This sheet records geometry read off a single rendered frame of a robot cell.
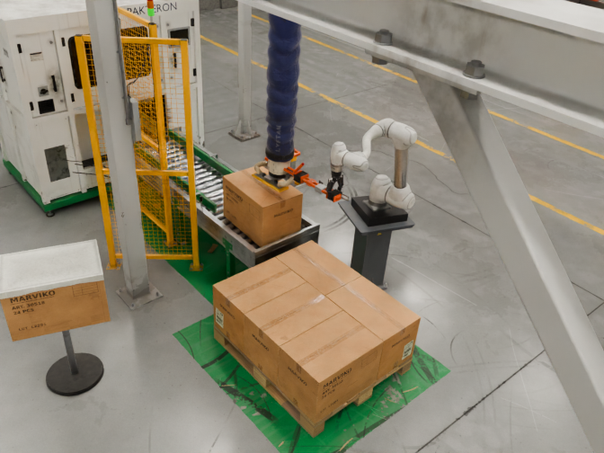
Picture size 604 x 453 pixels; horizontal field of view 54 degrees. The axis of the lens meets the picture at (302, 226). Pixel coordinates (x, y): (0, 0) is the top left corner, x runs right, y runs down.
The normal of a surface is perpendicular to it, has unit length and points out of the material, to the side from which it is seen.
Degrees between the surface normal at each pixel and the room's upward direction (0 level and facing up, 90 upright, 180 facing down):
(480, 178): 90
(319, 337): 0
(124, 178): 90
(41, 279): 0
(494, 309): 0
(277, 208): 90
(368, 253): 90
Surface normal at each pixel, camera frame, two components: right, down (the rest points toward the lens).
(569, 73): -0.76, 0.33
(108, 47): 0.65, 0.45
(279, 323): 0.06, -0.83
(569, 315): 0.50, -0.27
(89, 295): 0.37, 0.53
